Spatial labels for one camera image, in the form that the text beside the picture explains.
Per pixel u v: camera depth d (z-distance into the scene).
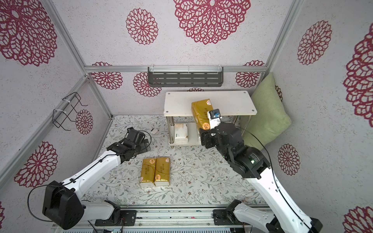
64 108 0.76
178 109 0.76
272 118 0.70
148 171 0.83
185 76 0.95
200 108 0.61
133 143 0.63
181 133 0.95
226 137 0.41
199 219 0.75
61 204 0.40
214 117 0.49
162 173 0.83
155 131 1.09
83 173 0.46
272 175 0.39
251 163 0.38
